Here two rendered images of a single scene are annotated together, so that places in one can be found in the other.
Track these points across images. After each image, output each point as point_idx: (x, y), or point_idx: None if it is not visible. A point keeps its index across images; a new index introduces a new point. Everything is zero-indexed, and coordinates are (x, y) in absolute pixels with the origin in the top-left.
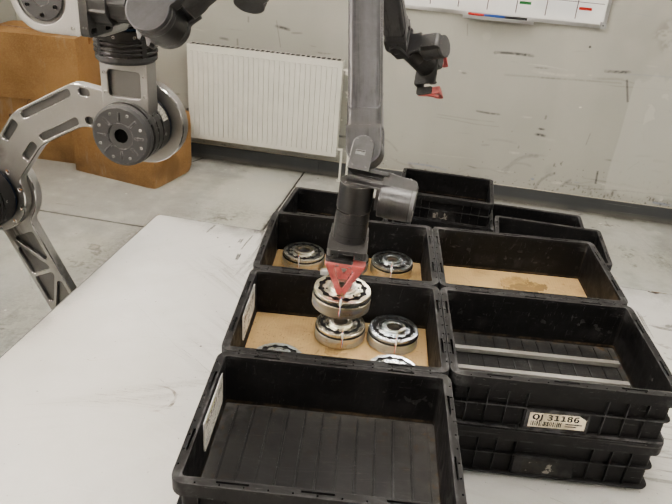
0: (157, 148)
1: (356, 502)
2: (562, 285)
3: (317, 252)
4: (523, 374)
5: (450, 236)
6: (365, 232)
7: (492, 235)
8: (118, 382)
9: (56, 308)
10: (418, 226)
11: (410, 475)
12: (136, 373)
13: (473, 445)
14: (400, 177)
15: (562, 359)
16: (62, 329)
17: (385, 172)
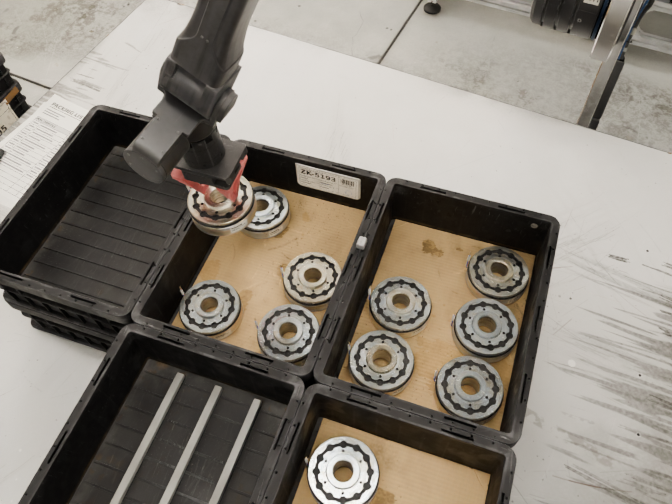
0: (558, 26)
1: (19, 199)
2: None
3: (494, 286)
4: (173, 473)
5: (498, 483)
6: (184, 155)
7: None
8: (356, 145)
9: (483, 97)
10: (514, 421)
11: (91, 294)
12: (367, 156)
13: None
14: (148, 126)
15: None
16: (445, 104)
17: (155, 107)
